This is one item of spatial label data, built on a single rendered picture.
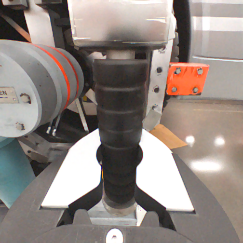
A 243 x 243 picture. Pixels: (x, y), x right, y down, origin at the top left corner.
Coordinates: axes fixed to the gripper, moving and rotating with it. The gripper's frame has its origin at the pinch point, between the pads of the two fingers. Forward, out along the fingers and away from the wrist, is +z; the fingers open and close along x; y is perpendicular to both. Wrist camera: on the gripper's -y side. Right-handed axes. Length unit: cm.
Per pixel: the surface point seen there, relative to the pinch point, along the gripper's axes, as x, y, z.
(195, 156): 74, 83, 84
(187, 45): 22.4, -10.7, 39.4
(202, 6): 23.7, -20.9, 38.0
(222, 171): 90, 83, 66
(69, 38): -23, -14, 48
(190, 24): 21.4, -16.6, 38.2
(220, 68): 35, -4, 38
